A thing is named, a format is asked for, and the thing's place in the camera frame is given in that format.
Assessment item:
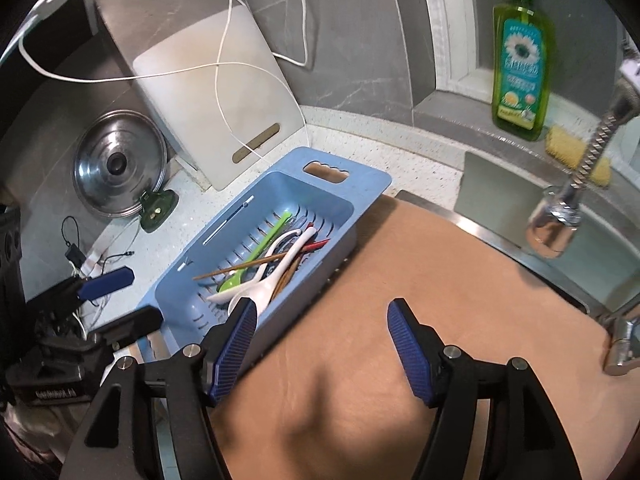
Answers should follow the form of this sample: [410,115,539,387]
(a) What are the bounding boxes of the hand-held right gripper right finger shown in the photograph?
[386,297,583,480]

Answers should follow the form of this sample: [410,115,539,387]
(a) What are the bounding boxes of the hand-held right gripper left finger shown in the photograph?
[59,296,258,480]

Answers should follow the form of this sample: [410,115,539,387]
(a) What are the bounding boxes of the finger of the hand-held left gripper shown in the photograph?
[92,306,165,348]
[30,266,135,321]

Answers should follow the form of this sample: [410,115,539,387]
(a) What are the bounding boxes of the plain white ceramic spoon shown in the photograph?
[206,229,303,305]

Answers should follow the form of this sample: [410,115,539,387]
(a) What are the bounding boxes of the white ceramic spoon blue mark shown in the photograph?
[227,226,319,313]

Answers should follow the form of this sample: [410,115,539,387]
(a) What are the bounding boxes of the green plastic spoon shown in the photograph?
[216,211,293,294]

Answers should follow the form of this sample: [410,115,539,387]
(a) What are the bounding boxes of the blue plastic drainer basket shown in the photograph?
[135,146,392,381]

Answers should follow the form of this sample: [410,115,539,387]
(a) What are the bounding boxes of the brown wooden board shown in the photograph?
[210,189,640,480]

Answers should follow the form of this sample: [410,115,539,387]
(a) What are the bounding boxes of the green lid holder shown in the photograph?
[139,189,178,233]

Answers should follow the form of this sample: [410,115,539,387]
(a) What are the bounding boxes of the black appliance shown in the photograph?
[0,205,23,311]

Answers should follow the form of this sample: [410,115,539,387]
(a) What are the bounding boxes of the steel pot lid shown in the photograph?
[72,110,168,220]

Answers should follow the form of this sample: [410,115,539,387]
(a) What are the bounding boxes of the stainless steel sink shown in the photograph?
[397,189,608,318]

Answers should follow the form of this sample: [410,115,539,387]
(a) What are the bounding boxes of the white plastic cutting board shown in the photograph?
[131,2,306,192]

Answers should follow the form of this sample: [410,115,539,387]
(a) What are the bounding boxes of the translucent splash guard panel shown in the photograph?
[462,151,640,311]

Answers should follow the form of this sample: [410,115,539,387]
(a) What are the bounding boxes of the flexible chrome faucet sprayer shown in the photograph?
[525,57,640,260]

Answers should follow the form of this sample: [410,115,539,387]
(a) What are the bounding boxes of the chrome kitchen faucet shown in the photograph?
[597,302,640,377]

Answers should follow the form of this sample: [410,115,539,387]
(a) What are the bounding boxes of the yellow sponge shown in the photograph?
[545,125,613,188]

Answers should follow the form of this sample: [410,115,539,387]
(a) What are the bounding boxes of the green dish soap bottle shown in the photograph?
[491,0,557,142]

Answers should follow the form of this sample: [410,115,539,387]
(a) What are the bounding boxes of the thin black cable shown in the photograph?
[61,216,137,273]

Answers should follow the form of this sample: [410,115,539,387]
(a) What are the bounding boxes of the white cable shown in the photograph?
[17,0,308,166]

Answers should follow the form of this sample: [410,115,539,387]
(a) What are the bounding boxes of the white window frame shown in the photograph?
[417,0,640,111]

